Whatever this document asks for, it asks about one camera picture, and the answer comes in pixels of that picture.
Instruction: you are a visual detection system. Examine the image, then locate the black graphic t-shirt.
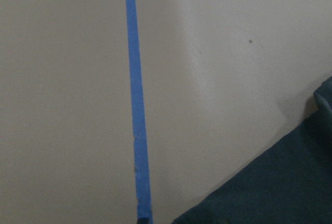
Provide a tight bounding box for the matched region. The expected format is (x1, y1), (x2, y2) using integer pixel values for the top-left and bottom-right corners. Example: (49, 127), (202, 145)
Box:
(175, 79), (331, 223)

